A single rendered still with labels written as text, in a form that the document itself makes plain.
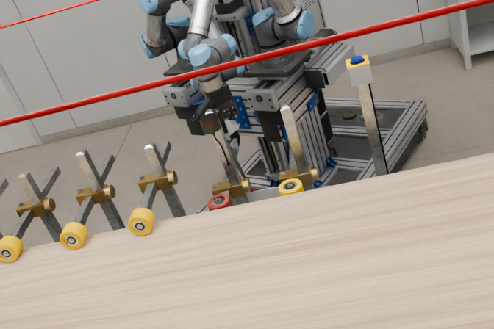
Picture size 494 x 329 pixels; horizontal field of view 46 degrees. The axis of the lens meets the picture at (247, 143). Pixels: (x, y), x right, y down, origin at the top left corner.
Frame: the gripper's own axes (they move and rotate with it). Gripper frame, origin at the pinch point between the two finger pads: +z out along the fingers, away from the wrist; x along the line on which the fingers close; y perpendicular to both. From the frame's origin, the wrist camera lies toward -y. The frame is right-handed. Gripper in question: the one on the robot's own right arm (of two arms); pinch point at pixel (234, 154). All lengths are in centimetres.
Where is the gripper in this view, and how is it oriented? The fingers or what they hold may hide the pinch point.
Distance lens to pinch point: 236.6
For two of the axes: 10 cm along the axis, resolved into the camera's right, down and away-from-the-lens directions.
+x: -9.6, 2.2, 1.9
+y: 0.5, -5.1, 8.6
